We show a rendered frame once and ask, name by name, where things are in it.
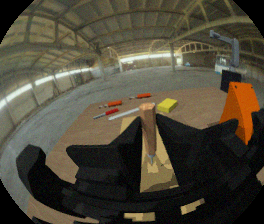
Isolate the yellow rectangular block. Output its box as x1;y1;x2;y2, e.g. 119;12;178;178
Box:
157;99;177;113

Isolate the orange-handled awl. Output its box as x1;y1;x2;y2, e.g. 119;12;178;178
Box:
103;101;121;108
128;93;151;99

